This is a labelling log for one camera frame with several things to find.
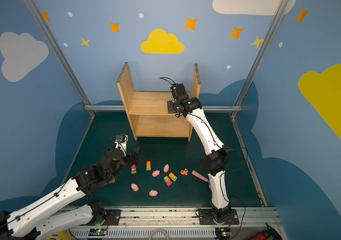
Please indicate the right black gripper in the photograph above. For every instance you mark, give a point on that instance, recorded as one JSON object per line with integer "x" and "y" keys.
{"x": 173, "y": 107}

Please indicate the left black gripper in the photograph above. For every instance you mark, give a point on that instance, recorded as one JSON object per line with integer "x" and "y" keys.
{"x": 131, "y": 159}

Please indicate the pink pig toy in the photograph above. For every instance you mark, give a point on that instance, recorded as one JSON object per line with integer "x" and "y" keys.
{"x": 153, "y": 193}
{"x": 166, "y": 168}
{"x": 155, "y": 173}
{"x": 134, "y": 187}

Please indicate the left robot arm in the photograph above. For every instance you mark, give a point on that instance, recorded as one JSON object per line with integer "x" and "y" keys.
{"x": 41, "y": 219}

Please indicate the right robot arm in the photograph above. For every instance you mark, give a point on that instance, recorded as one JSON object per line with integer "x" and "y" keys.
{"x": 214, "y": 163}

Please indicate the wooden shelf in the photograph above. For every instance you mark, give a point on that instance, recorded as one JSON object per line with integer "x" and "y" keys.
{"x": 147, "y": 111}

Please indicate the pink cab green truck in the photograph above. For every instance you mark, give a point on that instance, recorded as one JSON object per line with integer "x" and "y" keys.
{"x": 133, "y": 169}

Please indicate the orange cab green truck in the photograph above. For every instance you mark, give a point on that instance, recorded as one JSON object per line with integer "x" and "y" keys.
{"x": 148, "y": 166}

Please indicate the magenta green toy truck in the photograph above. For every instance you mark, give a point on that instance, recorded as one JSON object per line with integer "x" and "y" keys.
{"x": 167, "y": 180}

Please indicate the small orange toy car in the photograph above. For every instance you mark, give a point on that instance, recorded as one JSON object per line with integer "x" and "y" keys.
{"x": 184, "y": 172}

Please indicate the purple pink toy shovel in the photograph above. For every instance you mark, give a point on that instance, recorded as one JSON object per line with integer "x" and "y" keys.
{"x": 201, "y": 177}

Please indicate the yellow basket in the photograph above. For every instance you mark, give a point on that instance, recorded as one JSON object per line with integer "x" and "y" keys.
{"x": 59, "y": 236}

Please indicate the red black tool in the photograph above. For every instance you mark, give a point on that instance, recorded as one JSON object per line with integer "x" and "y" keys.
{"x": 268, "y": 234}

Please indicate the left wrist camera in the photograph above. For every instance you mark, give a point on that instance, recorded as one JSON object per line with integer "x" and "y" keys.
{"x": 121, "y": 142}

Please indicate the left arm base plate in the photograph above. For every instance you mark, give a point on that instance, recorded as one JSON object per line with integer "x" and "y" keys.
{"x": 109, "y": 217}

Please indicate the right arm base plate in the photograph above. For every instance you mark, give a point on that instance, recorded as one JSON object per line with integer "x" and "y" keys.
{"x": 208, "y": 217}

